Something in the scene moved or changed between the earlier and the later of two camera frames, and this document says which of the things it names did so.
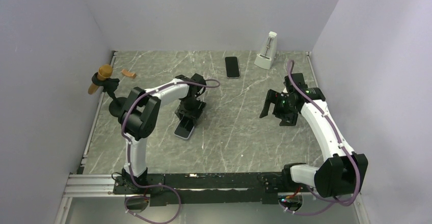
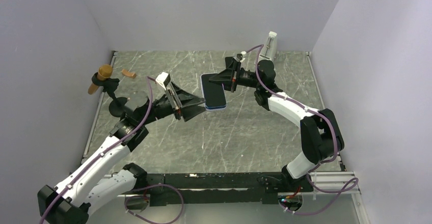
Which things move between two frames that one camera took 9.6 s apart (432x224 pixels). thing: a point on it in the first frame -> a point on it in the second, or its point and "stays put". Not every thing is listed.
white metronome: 264,59 stays put
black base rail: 206,189 stays put
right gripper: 272,96 -> 225,76
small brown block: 131,75 stays put
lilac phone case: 185,128 -> 213,92
